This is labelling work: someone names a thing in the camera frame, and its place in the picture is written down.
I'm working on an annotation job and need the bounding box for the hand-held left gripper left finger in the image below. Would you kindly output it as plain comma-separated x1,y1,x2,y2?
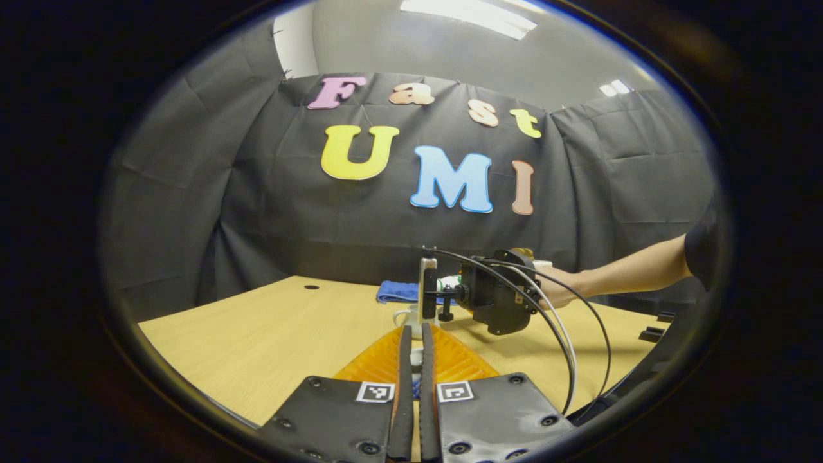
257,325,413,463

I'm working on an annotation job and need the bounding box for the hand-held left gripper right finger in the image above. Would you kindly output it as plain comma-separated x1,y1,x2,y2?
421,323,576,463

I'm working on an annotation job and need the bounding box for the white teacup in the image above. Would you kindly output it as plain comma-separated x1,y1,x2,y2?
393,305,422,340

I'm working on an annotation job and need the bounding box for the blue towel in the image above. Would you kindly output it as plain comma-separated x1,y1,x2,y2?
376,281,422,304

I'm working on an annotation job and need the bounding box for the black backdrop cloth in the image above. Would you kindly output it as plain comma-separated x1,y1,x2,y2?
103,26,718,322

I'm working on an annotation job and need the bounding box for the person's dark shirt sleeve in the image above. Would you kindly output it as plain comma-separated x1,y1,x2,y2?
683,196,724,293

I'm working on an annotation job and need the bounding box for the long ceiling light panel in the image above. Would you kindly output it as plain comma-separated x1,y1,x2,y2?
399,0,538,41

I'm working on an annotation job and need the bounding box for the black cable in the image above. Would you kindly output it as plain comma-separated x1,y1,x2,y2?
421,246,577,415
534,269,613,422

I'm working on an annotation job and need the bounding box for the white cable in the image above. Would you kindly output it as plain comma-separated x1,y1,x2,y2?
492,260,579,396

